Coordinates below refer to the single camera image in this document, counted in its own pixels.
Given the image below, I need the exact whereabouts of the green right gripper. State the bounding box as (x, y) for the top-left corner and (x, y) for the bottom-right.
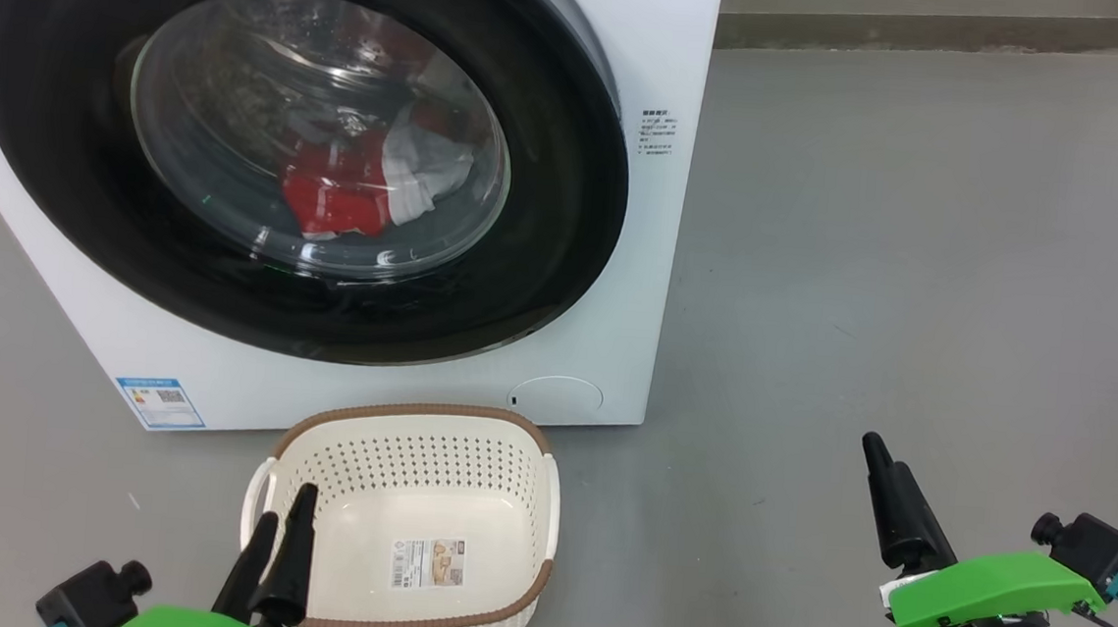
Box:
(849, 431), (1116, 627)

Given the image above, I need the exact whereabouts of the red and white garment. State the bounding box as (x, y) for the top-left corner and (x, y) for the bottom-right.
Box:
(274, 88), (481, 252)

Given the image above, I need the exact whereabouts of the black round glass washer door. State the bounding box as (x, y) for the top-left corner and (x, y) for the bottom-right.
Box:
(0, 0), (643, 383)

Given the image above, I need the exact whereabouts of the cream perforated laundry basket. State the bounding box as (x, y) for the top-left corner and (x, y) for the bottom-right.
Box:
(234, 391), (567, 627)

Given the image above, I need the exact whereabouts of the white front-load washing machine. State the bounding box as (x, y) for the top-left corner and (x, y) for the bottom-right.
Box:
(0, 0), (727, 469)

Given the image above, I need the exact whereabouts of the steel washer drum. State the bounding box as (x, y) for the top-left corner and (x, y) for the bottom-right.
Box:
(120, 0), (522, 290)

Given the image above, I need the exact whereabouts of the blue energy label sticker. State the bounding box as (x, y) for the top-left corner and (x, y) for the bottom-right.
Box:
(111, 374), (211, 435)

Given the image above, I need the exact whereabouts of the round white filter cover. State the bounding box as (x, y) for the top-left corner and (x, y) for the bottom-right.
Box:
(506, 372), (607, 428)

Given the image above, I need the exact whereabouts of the small printed text label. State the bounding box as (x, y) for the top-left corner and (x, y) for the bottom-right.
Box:
(637, 106), (680, 158)

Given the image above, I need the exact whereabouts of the grey wall baseboard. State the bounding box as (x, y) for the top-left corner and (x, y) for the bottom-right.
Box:
(714, 0), (1118, 78)

